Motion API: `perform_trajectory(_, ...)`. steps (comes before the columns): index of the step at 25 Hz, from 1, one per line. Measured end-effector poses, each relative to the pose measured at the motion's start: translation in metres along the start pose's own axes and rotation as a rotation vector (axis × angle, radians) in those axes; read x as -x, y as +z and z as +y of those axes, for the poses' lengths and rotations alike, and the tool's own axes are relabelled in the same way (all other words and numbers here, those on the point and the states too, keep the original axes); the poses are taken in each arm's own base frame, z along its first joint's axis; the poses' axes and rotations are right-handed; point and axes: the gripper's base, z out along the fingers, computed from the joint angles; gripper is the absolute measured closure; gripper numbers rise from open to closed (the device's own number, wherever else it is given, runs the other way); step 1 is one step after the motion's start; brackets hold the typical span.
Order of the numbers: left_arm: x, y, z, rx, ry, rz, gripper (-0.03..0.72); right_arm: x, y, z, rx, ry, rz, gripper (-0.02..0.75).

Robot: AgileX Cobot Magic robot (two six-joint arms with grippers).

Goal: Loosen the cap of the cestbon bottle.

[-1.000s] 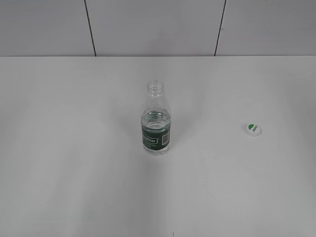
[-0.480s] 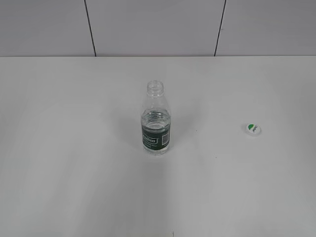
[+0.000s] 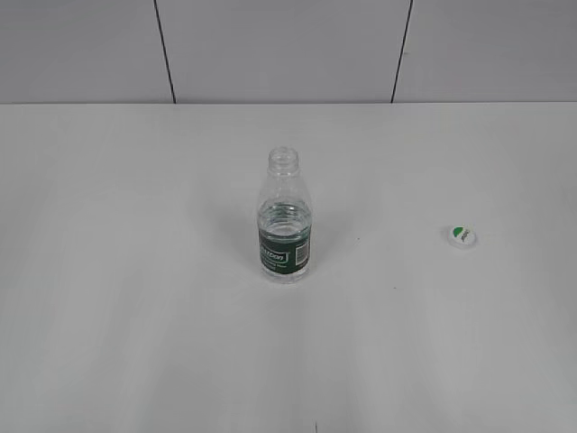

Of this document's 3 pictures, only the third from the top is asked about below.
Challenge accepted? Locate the clear cestbon water bottle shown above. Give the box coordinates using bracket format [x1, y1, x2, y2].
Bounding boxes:
[256, 146, 313, 283]

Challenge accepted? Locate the white green bottle cap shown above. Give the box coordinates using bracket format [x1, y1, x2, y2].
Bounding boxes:
[446, 226, 478, 250]

